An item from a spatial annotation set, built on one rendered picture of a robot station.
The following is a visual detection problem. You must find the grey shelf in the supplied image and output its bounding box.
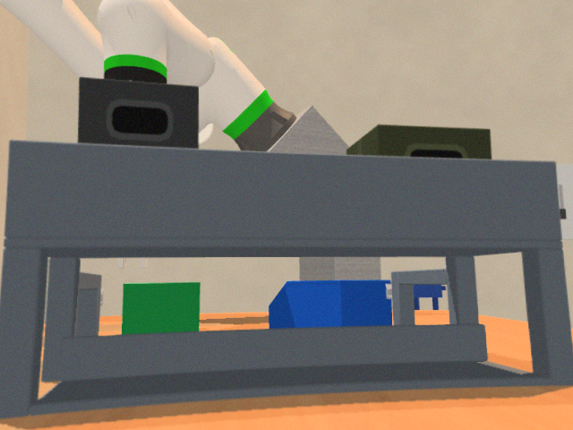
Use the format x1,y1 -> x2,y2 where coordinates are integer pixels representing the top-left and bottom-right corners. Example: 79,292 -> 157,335
0,140 -> 573,419

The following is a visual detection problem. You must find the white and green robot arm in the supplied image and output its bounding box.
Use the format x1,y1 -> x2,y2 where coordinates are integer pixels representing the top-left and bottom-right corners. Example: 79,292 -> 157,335
0,0 -> 296,151

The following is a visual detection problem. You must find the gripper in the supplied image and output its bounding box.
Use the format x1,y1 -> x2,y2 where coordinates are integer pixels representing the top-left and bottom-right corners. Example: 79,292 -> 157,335
117,258 -> 148,268

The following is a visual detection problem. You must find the black rectangular case with oval handle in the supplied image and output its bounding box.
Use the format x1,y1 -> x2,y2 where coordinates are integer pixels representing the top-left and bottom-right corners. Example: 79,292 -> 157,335
78,77 -> 199,149

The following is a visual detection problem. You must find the blue bin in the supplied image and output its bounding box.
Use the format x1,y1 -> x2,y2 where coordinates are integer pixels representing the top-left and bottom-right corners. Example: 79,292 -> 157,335
269,280 -> 393,329

